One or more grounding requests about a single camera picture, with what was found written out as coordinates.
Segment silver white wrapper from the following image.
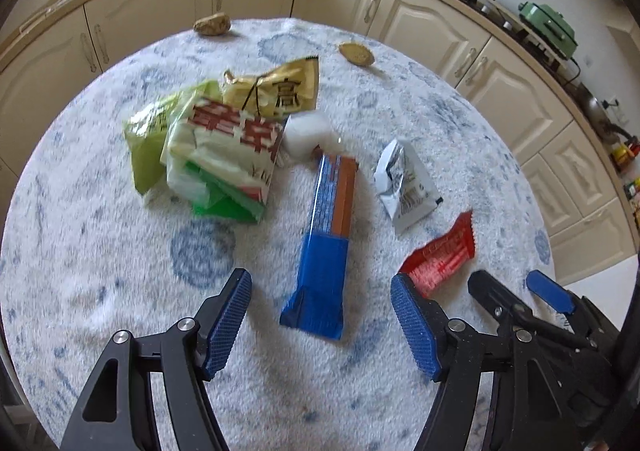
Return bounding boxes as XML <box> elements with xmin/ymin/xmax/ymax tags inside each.
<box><xmin>373</xmin><ymin>138</ymin><xmax>445</xmax><ymax>235</ymax></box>

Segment white red snack bag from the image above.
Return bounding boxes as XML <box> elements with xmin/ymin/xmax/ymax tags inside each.
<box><xmin>159</xmin><ymin>93</ymin><xmax>286</xmax><ymax>225</ymax></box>

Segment red snack wrapper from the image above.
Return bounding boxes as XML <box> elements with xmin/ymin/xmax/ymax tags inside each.
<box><xmin>398</xmin><ymin>210</ymin><xmax>476</xmax><ymax>300</ymax></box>

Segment black gas cooktop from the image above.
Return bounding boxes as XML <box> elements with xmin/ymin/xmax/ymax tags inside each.
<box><xmin>469</xmin><ymin>0</ymin><xmax>567</xmax><ymax>73</ymax></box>

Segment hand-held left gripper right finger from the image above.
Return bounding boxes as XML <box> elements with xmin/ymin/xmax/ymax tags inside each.
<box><xmin>390</xmin><ymin>273</ymin><xmax>584</xmax><ymax>451</ymax></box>

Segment cluster of condiment bottles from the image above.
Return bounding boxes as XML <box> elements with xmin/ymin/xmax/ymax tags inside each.
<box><xmin>612</xmin><ymin>138</ymin><xmax>640</xmax><ymax>213</ymax></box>

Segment blue orange biscuit wrapper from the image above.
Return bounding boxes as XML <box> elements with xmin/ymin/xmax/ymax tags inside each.
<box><xmin>279</xmin><ymin>153</ymin><xmax>360</xmax><ymax>341</ymax></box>

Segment cream base cabinet run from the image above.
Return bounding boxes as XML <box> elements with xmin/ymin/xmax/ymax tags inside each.
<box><xmin>0</xmin><ymin>0</ymin><xmax>640</xmax><ymax>284</ymax></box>

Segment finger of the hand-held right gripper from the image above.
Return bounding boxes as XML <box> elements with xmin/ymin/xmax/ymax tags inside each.
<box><xmin>467</xmin><ymin>269</ymin><xmax>589</xmax><ymax>350</ymax></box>
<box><xmin>526</xmin><ymin>269</ymin><xmax>602</xmax><ymax>328</ymax></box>

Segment green electric cooker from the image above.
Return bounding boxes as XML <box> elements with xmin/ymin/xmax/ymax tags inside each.
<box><xmin>517</xmin><ymin>0</ymin><xmax>581</xmax><ymax>60</ymax></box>

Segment green snack bag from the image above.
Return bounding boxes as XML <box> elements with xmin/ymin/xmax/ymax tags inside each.
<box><xmin>123</xmin><ymin>80</ymin><xmax>221</xmax><ymax>195</ymax></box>

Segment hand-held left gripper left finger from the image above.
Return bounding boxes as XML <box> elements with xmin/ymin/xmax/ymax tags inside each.
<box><xmin>60</xmin><ymin>268</ymin><xmax>253</xmax><ymax>451</ymax></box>

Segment tan rock right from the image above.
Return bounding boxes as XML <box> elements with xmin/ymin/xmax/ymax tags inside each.
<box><xmin>338</xmin><ymin>42</ymin><xmax>375</xmax><ymax>67</ymax></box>

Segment gold snack wrapper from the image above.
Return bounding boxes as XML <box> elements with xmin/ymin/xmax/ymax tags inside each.
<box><xmin>221</xmin><ymin>56</ymin><xmax>320</xmax><ymax>118</ymax></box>

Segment cream drawer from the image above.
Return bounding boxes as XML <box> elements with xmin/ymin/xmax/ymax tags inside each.
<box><xmin>546</xmin><ymin>196</ymin><xmax>638</xmax><ymax>254</ymax></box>
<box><xmin>520</xmin><ymin>124</ymin><xmax>617</xmax><ymax>229</ymax></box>

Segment brown rock left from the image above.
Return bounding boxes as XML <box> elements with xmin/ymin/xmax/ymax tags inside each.
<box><xmin>193</xmin><ymin>13</ymin><xmax>232</xmax><ymax>36</ymax></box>

